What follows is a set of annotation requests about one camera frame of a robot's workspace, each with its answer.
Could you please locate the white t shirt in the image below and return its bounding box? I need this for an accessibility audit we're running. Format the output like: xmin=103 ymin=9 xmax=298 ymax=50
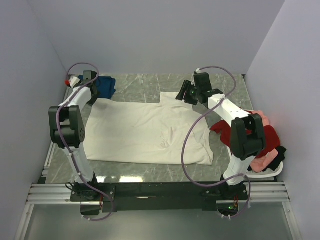
xmin=84 ymin=92 xmax=214 ymax=165

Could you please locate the red t shirt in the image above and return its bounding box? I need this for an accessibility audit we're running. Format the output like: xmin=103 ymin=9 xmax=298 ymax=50
xmin=210 ymin=117 xmax=267 ymax=160

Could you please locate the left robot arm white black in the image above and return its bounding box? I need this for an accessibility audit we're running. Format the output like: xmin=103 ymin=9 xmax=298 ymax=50
xmin=48 ymin=70 xmax=100 ymax=202

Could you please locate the black t shirt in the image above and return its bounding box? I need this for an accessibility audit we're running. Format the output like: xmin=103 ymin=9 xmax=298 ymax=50
xmin=248 ymin=146 xmax=287 ymax=173

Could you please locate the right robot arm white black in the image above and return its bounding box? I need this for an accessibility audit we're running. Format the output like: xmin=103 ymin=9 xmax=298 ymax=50
xmin=176 ymin=72 xmax=267 ymax=200

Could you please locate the aluminium frame rail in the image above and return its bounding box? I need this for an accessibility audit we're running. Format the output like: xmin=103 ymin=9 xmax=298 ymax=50
xmin=13 ymin=74 xmax=81 ymax=240

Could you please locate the black base crossbar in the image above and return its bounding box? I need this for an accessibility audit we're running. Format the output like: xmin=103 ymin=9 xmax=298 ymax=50
xmin=70 ymin=182 xmax=249 ymax=216

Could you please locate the pink t shirt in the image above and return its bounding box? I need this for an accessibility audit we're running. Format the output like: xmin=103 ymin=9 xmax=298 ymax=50
xmin=249 ymin=110 xmax=281 ymax=173

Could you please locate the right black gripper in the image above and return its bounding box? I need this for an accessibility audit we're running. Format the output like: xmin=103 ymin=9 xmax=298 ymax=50
xmin=175 ymin=80 xmax=201 ymax=106

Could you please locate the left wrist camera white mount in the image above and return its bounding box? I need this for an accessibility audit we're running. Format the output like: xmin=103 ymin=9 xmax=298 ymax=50
xmin=64 ymin=75 xmax=81 ymax=89

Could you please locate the folded blue t shirt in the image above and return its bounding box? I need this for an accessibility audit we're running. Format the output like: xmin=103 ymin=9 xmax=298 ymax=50
xmin=75 ymin=75 xmax=116 ymax=99

